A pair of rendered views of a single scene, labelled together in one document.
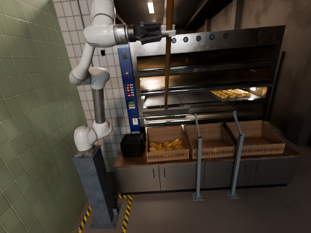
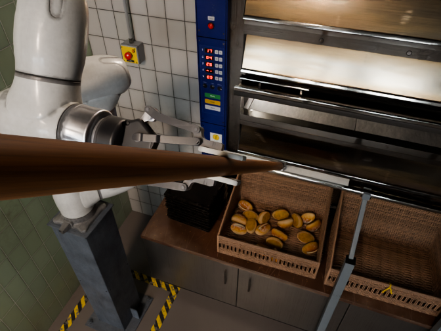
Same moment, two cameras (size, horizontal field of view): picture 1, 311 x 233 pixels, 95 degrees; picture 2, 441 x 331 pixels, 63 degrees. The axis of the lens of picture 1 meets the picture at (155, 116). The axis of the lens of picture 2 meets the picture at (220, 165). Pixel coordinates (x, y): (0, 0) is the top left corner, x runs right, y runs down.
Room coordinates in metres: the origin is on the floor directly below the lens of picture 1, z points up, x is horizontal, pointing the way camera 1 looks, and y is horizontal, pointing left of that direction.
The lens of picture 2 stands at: (0.42, -0.22, 2.33)
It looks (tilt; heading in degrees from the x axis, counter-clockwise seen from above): 43 degrees down; 18
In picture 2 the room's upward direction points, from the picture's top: straight up
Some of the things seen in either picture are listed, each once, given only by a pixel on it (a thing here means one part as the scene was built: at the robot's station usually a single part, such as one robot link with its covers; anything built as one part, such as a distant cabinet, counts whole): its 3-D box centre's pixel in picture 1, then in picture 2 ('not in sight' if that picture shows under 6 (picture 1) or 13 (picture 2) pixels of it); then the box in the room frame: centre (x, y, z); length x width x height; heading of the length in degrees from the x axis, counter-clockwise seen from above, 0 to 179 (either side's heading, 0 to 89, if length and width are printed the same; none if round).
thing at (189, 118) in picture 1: (202, 113); (403, 172); (2.02, -0.72, 1.02); 1.79 x 0.11 x 0.19; 88
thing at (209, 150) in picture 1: (208, 139); (386, 247); (1.75, -0.72, 0.72); 0.56 x 0.49 x 0.28; 89
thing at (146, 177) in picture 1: (198, 164); (344, 284); (1.74, -0.60, 0.29); 2.42 x 0.56 x 0.58; 88
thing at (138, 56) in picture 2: not in sight; (132, 52); (2.03, 0.78, 1.46); 0.10 x 0.07 x 0.10; 88
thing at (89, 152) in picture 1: (85, 150); (76, 213); (1.26, 0.74, 1.03); 0.22 x 0.18 x 0.06; 176
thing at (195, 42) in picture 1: (204, 41); not in sight; (2.05, -0.72, 2.00); 1.80 x 0.08 x 0.21; 88
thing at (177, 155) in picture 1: (165, 142); (275, 217); (1.77, -0.12, 0.72); 0.56 x 0.49 x 0.28; 90
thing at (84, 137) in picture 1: (83, 137); (73, 188); (1.28, 0.74, 1.17); 0.18 x 0.16 x 0.22; 136
